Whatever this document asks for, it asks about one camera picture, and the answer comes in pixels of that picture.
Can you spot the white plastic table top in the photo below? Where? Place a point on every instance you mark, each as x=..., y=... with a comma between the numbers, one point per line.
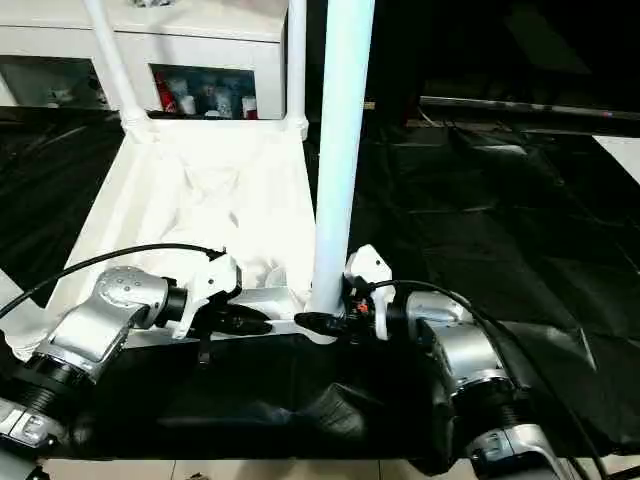
x=200, y=190

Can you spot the white plastic table leg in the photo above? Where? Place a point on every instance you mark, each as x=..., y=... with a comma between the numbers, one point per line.
x=342, y=125
x=12, y=290
x=295, y=65
x=112, y=65

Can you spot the black work surface mat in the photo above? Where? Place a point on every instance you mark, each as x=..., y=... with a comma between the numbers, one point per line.
x=500, y=210

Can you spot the small white cup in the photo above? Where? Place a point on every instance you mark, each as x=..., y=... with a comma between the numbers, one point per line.
x=248, y=107

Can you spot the patterned jar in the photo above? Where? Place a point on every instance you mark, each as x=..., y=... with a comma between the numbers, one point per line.
x=207, y=92
x=221, y=103

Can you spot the red white bottle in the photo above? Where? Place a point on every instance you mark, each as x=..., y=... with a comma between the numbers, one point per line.
x=166, y=93

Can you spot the small white figurine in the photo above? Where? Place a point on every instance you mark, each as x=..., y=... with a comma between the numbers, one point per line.
x=57, y=95

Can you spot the dark grey tube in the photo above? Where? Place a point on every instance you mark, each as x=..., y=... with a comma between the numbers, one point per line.
x=540, y=107

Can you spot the white glass-door cabinet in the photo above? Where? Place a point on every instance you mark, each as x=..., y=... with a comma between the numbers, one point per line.
x=200, y=35

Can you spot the black backdrop cloth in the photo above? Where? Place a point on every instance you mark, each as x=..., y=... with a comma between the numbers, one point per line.
x=500, y=50

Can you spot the grey patterned bundle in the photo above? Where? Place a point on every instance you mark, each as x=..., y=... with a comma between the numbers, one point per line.
x=145, y=2

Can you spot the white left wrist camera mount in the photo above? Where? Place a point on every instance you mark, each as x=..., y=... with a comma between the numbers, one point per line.
x=212, y=280

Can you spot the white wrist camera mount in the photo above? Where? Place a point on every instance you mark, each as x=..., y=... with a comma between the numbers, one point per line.
x=212, y=280
x=370, y=262

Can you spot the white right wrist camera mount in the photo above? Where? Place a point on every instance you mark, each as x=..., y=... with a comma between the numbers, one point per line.
x=370, y=262

